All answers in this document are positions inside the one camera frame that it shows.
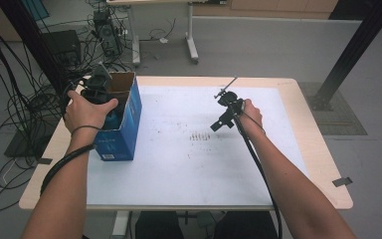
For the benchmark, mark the teal panel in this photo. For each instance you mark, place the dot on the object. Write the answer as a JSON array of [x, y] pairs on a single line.
[[35, 8]]

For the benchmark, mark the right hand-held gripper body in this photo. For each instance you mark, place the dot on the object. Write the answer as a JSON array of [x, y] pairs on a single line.
[[232, 101]]

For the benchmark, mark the person's leg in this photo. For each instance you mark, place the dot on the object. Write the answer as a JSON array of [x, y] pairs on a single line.
[[245, 227], [159, 227]]

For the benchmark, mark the white desk with legs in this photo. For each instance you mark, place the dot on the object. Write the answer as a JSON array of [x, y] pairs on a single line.
[[189, 33]]

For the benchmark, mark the person's left hand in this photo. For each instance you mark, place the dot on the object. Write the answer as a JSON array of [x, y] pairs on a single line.
[[84, 114]]

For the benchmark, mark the dark stand base plate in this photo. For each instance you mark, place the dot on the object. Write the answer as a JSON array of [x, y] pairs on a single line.
[[20, 146]]

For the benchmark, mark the person's left leg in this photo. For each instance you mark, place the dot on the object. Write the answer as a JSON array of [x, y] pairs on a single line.
[[159, 227]]

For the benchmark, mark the white table leg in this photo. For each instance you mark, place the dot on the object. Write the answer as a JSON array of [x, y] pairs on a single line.
[[121, 225]]

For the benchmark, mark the grey tape strip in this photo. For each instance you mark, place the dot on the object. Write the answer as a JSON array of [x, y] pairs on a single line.
[[342, 182], [44, 161]]

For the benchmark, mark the black metal stand post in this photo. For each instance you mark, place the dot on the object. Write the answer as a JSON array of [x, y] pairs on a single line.
[[361, 40], [30, 33]]

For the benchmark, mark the blue cardboard box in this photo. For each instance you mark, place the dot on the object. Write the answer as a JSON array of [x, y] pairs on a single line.
[[129, 132]]

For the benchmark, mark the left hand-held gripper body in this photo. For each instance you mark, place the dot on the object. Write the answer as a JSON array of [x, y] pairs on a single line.
[[96, 89]]

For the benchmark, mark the light wooden table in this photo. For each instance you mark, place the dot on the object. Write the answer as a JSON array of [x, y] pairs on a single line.
[[311, 109]]

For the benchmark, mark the white foam sheet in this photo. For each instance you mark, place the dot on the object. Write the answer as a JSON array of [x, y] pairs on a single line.
[[195, 172]]

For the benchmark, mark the black wrist band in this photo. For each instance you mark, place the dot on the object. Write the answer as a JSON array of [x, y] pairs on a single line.
[[86, 126]]

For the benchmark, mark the wooden cabinet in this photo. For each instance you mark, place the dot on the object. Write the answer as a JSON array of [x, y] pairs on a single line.
[[262, 8]]

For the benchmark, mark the black box on floor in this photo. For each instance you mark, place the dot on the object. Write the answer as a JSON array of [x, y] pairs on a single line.
[[63, 45]]

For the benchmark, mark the person's right leg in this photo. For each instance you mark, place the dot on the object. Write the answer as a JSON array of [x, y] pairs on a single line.
[[245, 227]]

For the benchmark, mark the black computer tower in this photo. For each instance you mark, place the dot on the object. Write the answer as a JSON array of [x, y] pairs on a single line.
[[107, 33]]

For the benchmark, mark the person's right hand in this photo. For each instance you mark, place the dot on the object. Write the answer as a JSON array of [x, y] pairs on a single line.
[[252, 118]]

